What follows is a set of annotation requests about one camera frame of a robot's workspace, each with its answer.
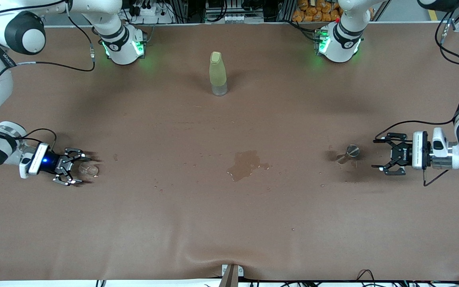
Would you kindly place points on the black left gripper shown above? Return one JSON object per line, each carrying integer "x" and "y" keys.
{"x": 405, "y": 154}

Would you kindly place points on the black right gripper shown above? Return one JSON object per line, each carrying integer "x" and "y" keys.
{"x": 51, "y": 162}

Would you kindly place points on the small clear glass cup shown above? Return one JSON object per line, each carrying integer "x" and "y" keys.
{"x": 89, "y": 170}

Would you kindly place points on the steel jigger measuring cup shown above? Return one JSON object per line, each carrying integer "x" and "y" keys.
{"x": 353, "y": 151}

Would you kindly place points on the spilled liquid puddle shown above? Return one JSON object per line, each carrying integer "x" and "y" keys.
{"x": 243, "y": 165}

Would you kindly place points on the orange snack packet pile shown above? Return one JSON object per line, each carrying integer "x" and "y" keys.
{"x": 313, "y": 12}

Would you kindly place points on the brown table cover mat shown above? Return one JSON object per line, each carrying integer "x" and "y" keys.
{"x": 229, "y": 223}

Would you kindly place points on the white power strip with plugs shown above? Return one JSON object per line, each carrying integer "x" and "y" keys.
{"x": 150, "y": 12}

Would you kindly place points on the yellow-green translucent bottle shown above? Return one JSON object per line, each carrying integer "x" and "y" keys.
{"x": 218, "y": 71}

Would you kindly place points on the white connector block row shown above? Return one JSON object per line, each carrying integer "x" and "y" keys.
{"x": 233, "y": 18}

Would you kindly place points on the aluminium frame post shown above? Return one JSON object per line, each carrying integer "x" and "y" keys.
{"x": 457, "y": 24}

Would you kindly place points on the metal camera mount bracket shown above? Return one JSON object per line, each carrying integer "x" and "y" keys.
{"x": 231, "y": 275}

